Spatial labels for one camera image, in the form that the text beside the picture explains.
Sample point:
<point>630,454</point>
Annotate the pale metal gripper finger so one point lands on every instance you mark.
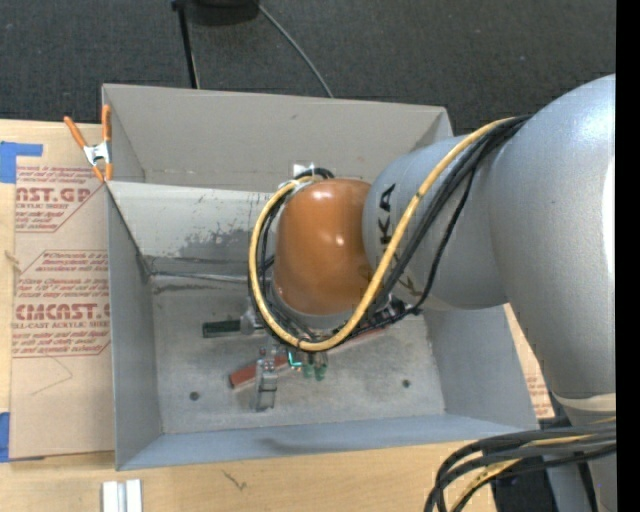
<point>260,390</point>
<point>271,387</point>

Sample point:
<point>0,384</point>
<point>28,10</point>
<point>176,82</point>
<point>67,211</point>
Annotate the red-brown flat block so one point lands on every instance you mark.
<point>243,376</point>

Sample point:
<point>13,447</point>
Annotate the dark green flat block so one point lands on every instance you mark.
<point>220,328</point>

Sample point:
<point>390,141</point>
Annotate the grey metal bin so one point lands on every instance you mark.
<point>350,390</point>

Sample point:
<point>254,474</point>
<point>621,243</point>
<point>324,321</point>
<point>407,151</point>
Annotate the brown cardboard board red print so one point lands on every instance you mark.
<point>60,390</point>

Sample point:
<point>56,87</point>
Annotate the black cylinder on white bracket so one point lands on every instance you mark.
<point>395,310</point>

